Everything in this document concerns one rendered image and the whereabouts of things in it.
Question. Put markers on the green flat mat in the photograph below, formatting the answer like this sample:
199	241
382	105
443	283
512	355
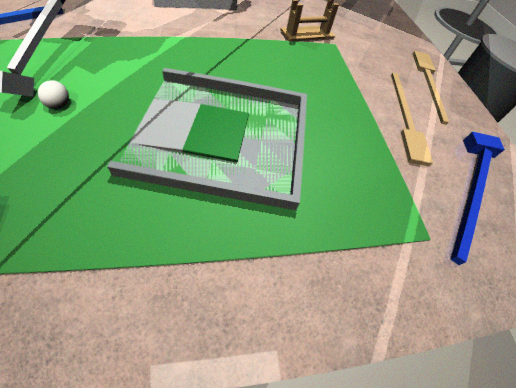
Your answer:
62	210

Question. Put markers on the grey ball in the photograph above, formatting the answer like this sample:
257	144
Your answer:
53	94

